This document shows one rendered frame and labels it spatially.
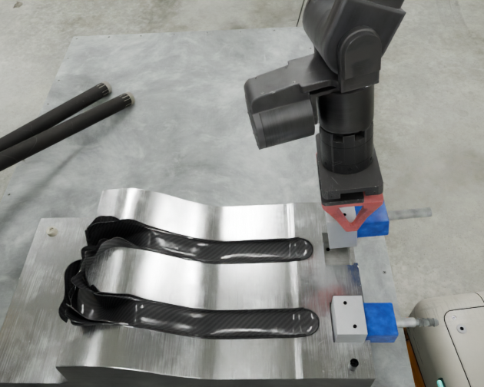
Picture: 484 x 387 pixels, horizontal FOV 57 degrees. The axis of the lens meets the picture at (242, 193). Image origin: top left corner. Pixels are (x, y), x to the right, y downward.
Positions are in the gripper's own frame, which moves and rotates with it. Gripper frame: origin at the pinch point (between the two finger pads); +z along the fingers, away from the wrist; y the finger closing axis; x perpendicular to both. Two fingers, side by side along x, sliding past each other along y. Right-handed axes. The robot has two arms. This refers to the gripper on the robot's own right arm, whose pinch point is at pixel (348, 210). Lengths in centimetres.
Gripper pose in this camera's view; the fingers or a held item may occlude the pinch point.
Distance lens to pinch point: 58.6
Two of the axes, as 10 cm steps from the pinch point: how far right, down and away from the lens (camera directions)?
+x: 9.8, -1.0, -1.6
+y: -0.4, 7.1, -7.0
